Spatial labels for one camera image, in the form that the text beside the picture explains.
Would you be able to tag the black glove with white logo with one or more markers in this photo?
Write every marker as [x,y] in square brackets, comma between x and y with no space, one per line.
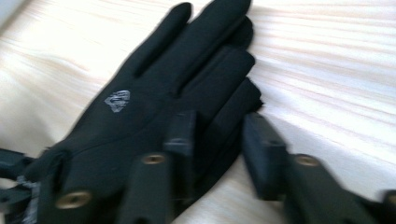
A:
[130,130]

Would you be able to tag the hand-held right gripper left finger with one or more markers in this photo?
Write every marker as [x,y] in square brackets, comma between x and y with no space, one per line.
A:
[182,155]

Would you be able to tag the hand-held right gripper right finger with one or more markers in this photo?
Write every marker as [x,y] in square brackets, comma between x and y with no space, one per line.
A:
[264,158]

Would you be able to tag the black glove with glossy grips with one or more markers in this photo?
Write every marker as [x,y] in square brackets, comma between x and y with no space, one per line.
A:
[232,109]

